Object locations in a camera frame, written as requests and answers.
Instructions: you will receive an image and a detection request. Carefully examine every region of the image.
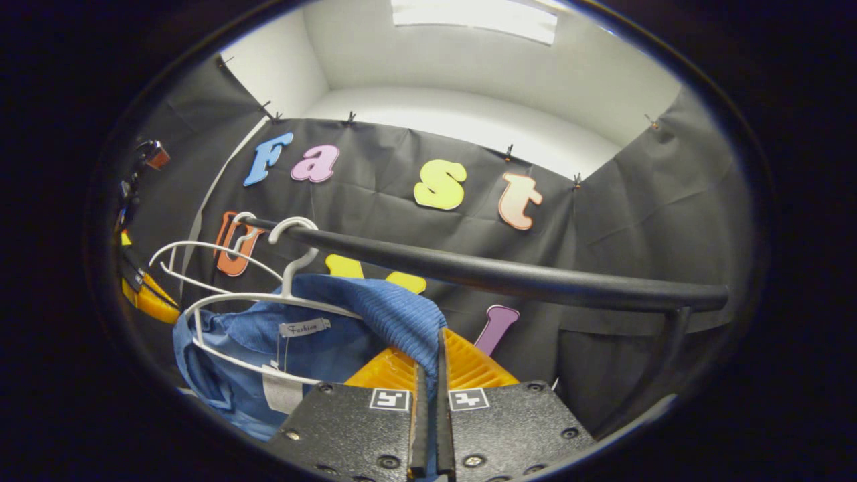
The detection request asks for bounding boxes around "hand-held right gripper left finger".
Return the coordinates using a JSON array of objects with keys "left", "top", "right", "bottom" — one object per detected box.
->
[{"left": 266, "top": 346, "right": 430, "bottom": 482}]

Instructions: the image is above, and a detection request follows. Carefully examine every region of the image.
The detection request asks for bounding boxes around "white plastic hanger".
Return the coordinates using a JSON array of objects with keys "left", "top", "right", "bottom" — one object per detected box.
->
[
  {"left": 149, "top": 212, "right": 285, "bottom": 295},
  {"left": 183, "top": 216, "right": 366, "bottom": 388}
]

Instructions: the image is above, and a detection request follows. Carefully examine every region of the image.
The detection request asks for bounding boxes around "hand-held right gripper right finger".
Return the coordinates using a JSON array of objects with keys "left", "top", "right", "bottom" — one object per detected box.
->
[{"left": 436, "top": 327, "right": 598, "bottom": 482}]

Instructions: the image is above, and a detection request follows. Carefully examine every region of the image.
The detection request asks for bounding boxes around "black clothes rack rail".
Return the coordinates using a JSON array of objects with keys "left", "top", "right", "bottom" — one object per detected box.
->
[{"left": 238, "top": 216, "right": 730, "bottom": 439}]

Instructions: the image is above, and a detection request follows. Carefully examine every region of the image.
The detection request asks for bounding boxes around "large ceiling light panel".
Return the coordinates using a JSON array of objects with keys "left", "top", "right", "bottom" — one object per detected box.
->
[{"left": 390, "top": 0, "right": 559, "bottom": 46}]

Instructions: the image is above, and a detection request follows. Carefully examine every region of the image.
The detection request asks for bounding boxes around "blue corduroy shirt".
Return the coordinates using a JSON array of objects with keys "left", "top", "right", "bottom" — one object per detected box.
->
[{"left": 173, "top": 273, "right": 448, "bottom": 443}]

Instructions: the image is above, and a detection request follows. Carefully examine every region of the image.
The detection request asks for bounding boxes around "black backdrop cloth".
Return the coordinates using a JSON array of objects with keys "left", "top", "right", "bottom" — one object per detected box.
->
[{"left": 117, "top": 54, "right": 754, "bottom": 436}]

